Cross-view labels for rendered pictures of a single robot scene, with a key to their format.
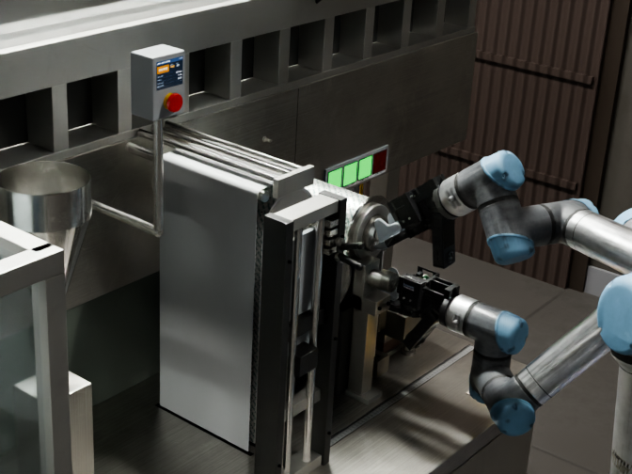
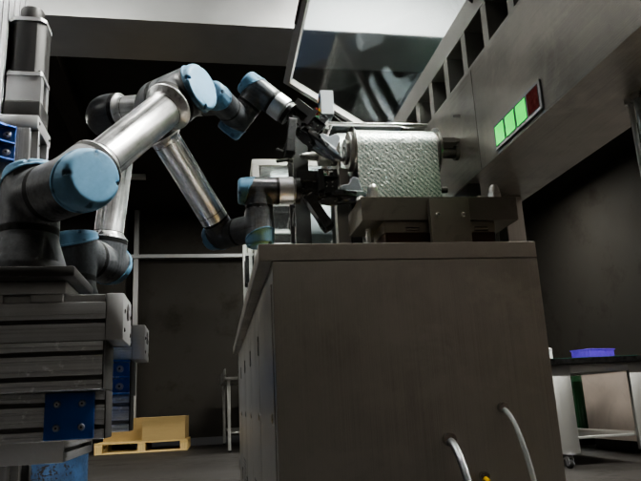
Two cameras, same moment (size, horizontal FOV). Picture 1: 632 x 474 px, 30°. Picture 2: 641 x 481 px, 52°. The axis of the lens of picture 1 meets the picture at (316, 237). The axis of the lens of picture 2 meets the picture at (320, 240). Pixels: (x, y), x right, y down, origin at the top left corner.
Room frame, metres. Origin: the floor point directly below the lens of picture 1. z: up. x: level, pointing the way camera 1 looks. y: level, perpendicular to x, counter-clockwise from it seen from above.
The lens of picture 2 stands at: (3.30, -1.47, 0.55)
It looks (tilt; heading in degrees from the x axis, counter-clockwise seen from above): 14 degrees up; 133
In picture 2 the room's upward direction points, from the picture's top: 3 degrees counter-clockwise
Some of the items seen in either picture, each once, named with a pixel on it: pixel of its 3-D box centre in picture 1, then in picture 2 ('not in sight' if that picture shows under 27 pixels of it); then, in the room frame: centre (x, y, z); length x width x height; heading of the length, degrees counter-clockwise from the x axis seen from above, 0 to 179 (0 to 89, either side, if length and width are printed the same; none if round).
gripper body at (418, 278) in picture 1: (429, 298); (316, 188); (2.13, -0.24, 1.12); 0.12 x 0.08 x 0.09; 53
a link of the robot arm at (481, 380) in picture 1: (492, 376); (255, 228); (2.02, -0.36, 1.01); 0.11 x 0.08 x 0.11; 10
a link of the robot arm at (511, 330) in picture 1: (496, 329); (258, 192); (2.03, -0.36, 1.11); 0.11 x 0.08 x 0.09; 53
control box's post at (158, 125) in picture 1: (158, 173); not in sight; (1.74, 0.26, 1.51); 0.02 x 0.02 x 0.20
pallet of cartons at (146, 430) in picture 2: not in sight; (145, 433); (-5.70, 4.06, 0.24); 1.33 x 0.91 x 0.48; 54
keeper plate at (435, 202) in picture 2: not in sight; (449, 220); (2.48, -0.13, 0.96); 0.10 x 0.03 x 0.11; 53
